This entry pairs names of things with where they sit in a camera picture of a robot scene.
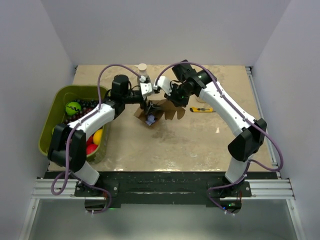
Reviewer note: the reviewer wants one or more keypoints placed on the yellow lemon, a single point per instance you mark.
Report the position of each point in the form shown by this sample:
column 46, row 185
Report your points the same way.
column 97, row 136

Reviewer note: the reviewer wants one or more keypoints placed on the green tennis ball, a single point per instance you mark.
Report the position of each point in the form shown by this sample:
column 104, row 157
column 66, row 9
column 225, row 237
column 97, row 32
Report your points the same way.
column 72, row 108

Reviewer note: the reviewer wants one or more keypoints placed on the cream lotion pump bottle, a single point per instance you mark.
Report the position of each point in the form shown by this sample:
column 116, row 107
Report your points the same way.
column 198, row 99

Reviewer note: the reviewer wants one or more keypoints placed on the dark purple grape bunch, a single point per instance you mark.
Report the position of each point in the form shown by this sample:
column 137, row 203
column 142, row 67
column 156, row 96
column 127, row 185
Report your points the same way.
column 86, row 107

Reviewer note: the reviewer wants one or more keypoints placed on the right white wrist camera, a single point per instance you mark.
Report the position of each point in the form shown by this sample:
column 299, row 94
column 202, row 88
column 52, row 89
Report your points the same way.
column 163, row 83

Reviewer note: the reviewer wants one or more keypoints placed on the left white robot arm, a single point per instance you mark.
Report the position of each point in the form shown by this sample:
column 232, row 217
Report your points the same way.
column 69, row 141

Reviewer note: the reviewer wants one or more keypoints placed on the yellow utility knife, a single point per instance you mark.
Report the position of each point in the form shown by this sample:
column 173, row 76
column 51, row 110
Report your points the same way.
column 201, row 110

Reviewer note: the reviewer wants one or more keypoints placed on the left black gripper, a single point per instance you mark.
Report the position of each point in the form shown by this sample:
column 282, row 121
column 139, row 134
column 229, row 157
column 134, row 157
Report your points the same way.
column 149, row 108

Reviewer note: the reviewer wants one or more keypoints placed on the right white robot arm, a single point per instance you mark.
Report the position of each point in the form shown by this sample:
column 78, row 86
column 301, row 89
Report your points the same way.
column 249, row 132

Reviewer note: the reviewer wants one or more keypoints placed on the red dragon fruit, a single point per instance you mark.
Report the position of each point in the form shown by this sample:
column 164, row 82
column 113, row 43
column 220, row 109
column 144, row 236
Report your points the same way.
column 91, row 148

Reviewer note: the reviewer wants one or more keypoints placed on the purple blue packed item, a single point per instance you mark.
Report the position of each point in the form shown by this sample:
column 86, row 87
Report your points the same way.
column 150, row 119

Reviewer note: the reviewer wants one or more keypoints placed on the grey pump bottle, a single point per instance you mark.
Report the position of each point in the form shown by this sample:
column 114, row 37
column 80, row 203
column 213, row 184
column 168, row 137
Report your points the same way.
column 142, row 70

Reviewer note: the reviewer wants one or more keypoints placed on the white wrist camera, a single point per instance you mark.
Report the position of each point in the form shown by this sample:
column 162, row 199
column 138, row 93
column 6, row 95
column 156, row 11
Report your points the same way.
column 163, row 83
column 146, row 86

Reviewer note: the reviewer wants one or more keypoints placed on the olive green plastic bin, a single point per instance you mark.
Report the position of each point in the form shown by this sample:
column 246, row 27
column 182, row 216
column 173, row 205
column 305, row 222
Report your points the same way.
column 57, row 115

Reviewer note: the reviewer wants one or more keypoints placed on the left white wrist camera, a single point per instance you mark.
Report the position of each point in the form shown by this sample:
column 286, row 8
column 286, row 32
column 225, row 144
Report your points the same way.
column 146, row 86

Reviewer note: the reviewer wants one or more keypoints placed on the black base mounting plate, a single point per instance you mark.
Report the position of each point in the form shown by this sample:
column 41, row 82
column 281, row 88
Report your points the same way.
column 164, row 188

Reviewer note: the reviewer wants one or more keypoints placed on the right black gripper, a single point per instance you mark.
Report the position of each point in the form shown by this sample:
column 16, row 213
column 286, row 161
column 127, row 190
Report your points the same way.
column 183, row 103

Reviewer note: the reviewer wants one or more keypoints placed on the red apple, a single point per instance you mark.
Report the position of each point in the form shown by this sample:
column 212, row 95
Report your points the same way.
column 90, row 140

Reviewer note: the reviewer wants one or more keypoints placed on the brown cardboard express box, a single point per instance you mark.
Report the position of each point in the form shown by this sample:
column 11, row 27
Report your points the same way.
column 163, row 109

